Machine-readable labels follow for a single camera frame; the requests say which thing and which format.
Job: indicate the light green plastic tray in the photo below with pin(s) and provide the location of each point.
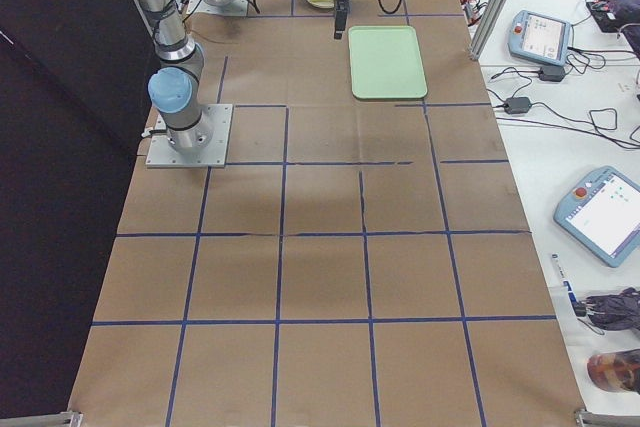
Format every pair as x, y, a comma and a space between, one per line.
386, 63

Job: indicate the blue teach pendant far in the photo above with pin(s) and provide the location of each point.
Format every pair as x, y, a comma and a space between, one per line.
539, 38

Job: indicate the blue teach pendant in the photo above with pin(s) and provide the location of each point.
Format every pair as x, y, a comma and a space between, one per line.
539, 38
601, 212

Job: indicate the black power adapter lower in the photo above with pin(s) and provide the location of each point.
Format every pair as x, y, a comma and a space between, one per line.
517, 105

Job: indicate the black power adapter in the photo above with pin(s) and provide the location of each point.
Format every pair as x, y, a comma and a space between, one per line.
517, 105
551, 73

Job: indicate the black power adapter upper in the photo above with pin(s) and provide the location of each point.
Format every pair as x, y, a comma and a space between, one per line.
551, 73

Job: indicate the blue teach pendant near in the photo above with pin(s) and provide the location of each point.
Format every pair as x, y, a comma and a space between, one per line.
601, 212

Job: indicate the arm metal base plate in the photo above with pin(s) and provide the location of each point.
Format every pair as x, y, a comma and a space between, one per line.
204, 145
233, 8

